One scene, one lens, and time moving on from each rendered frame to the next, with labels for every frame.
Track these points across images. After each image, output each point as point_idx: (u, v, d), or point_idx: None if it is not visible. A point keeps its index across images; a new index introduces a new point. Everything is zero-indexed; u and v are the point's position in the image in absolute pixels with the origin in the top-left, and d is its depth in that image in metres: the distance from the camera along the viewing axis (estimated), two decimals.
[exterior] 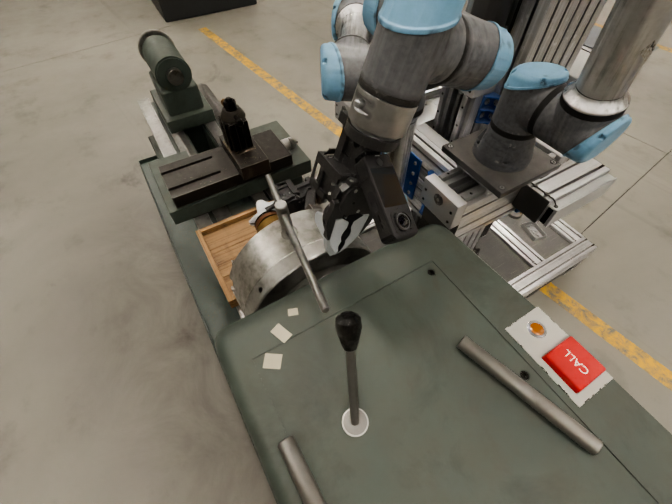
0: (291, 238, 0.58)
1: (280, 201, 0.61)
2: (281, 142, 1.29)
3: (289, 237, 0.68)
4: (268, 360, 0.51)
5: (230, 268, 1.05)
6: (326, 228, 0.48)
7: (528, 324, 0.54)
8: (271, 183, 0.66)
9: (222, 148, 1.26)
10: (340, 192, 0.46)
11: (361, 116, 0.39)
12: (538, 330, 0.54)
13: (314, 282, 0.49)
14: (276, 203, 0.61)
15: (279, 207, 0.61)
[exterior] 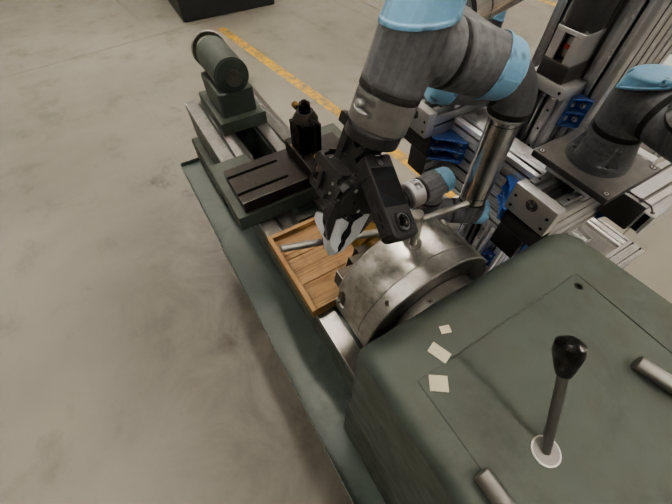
0: (376, 228, 0.58)
1: (421, 213, 0.58)
2: None
3: (406, 243, 0.65)
4: (434, 382, 0.48)
5: (307, 276, 1.02)
6: (326, 228, 0.48)
7: None
8: (454, 206, 0.60)
9: (286, 151, 1.23)
10: (340, 192, 0.46)
11: (362, 116, 0.39)
12: None
13: (312, 241, 0.54)
14: (418, 210, 0.58)
15: (413, 213, 0.58)
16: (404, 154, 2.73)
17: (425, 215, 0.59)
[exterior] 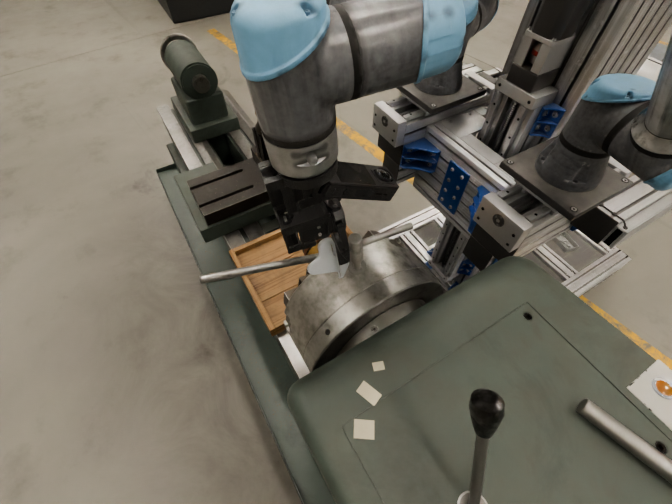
0: (311, 254, 0.54)
1: (359, 237, 0.54)
2: None
3: (350, 266, 0.61)
4: (359, 428, 0.44)
5: (268, 292, 0.98)
6: (349, 252, 0.46)
7: (653, 382, 0.47)
8: (396, 229, 0.56)
9: (253, 160, 1.19)
10: (334, 221, 0.43)
11: (321, 163, 0.35)
12: (666, 390, 0.46)
13: (236, 271, 0.50)
14: (356, 234, 0.54)
15: (350, 237, 0.54)
16: None
17: (365, 239, 0.55)
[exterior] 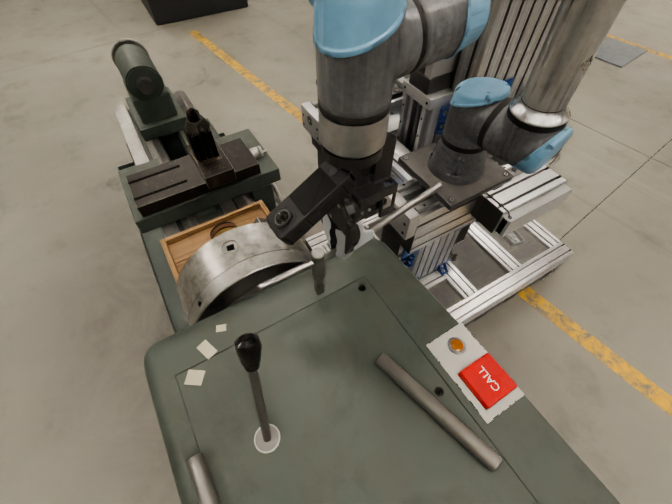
0: None
1: (313, 253, 0.52)
2: (250, 151, 1.30)
3: (224, 247, 0.69)
4: (191, 376, 0.52)
5: None
6: None
7: (449, 340, 0.56)
8: (275, 277, 0.51)
9: (191, 157, 1.27)
10: None
11: None
12: (457, 346, 0.55)
13: (415, 198, 0.56)
14: (317, 256, 0.52)
15: (322, 252, 0.52)
16: None
17: (308, 263, 0.53)
